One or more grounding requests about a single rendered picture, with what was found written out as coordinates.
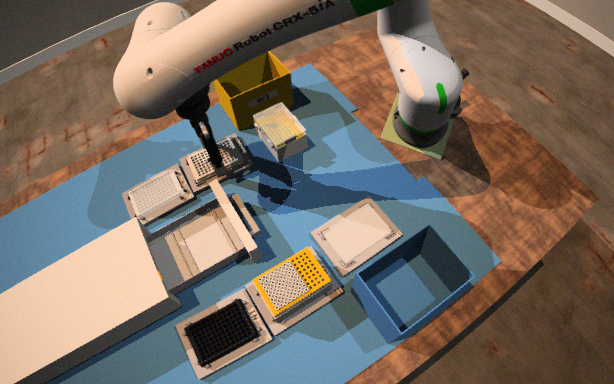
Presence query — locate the light blue bench mat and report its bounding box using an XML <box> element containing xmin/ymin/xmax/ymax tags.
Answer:
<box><xmin>0</xmin><ymin>64</ymin><xmax>501</xmax><ymax>384</ymax></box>

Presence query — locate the yellow open-top bin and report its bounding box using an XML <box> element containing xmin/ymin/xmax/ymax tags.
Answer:
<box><xmin>213</xmin><ymin>51</ymin><xmax>293</xmax><ymax>131</ymax></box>

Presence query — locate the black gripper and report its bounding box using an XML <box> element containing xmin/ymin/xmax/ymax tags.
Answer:
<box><xmin>175</xmin><ymin>94</ymin><xmax>227</xmax><ymax>177</ymax></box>

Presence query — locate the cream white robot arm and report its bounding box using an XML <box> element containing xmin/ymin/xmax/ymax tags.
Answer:
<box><xmin>113</xmin><ymin>0</ymin><xmax>469</xmax><ymax>147</ymax></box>

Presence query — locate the blue open-top bin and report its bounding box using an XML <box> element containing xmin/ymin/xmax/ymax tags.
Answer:
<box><xmin>350</xmin><ymin>223</ymin><xmax>475</xmax><ymax>344</ymax></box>

